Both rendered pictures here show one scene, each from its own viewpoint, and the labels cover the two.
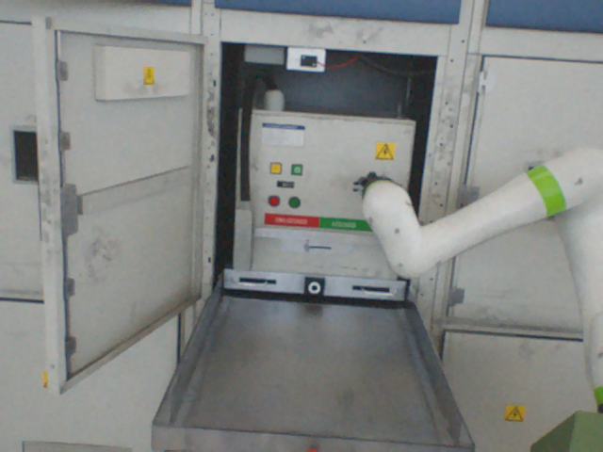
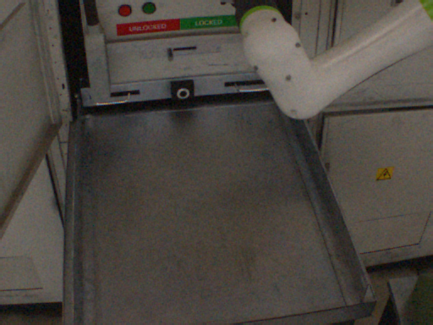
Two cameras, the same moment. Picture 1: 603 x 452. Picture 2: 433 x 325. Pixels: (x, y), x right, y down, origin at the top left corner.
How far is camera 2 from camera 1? 55 cm
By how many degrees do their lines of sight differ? 27
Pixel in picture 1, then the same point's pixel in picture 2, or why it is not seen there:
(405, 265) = (298, 111)
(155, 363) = (32, 189)
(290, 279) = (155, 86)
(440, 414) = (342, 264)
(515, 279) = not seen: hidden behind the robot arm
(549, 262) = not seen: hidden behind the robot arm
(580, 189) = not seen: outside the picture
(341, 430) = (250, 311)
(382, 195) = (269, 41)
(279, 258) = (139, 67)
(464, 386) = (342, 160)
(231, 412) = (134, 309)
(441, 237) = (336, 77)
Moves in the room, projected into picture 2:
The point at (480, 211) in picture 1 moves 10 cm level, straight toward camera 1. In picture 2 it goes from (375, 44) to (381, 70)
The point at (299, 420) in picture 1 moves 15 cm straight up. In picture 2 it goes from (205, 306) to (205, 258)
